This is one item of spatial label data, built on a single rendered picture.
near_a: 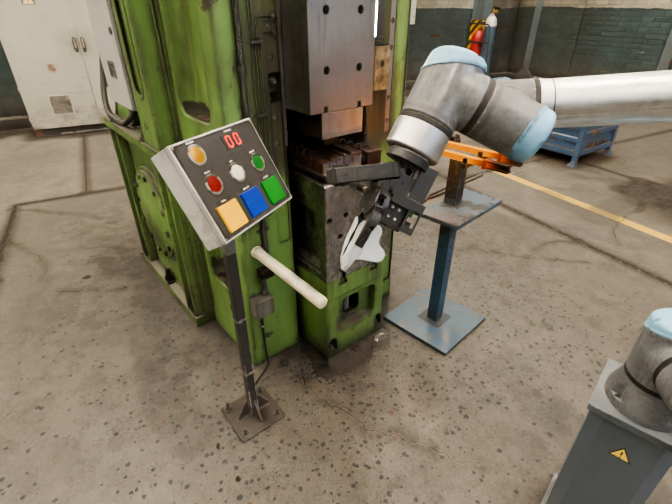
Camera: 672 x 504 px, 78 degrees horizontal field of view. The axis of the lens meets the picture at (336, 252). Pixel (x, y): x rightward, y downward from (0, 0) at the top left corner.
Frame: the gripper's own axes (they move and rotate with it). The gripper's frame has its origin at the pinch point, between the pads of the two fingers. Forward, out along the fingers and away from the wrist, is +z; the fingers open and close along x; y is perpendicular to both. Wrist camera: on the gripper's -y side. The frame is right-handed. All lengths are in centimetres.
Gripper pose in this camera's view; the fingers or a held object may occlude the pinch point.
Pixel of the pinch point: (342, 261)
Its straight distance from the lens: 67.5
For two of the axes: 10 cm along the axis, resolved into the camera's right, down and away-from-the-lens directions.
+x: -2.0, -2.2, 9.6
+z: -4.4, 8.9, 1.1
